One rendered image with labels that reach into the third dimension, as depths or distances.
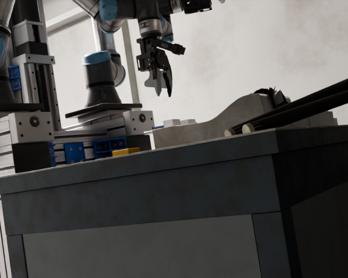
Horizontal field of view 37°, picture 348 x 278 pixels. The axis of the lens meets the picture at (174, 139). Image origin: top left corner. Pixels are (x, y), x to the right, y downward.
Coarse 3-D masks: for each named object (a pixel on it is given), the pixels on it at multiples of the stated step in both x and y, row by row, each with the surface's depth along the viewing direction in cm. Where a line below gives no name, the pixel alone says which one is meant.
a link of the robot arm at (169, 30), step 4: (164, 16) 215; (168, 16) 216; (168, 20) 216; (168, 24) 212; (168, 28) 212; (168, 32) 214; (172, 32) 217; (164, 36) 214; (168, 36) 215; (172, 36) 217; (164, 40) 215; (168, 40) 215; (172, 40) 217
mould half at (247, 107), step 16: (256, 96) 146; (224, 112) 152; (240, 112) 149; (256, 112) 146; (160, 128) 163; (176, 128) 160; (192, 128) 157; (208, 128) 154; (224, 128) 152; (160, 144) 163; (176, 144) 160
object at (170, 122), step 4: (168, 120) 168; (172, 120) 168; (176, 120) 170; (164, 124) 169; (168, 124) 168; (172, 124) 168; (176, 124) 169; (180, 124) 171; (156, 128) 171; (144, 132) 176; (148, 132) 175
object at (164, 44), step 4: (152, 40) 171; (156, 40) 170; (160, 40) 169; (152, 44) 171; (156, 44) 170; (160, 44) 169; (164, 44) 168; (168, 44) 168; (172, 44) 167; (176, 44) 167; (164, 48) 169; (168, 48) 168; (172, 48) 167; (176, 48) 166; (180, 48) 166; (184, 48) 168; (172, 52) 168; (176, 52) 166; (180, 52) 167
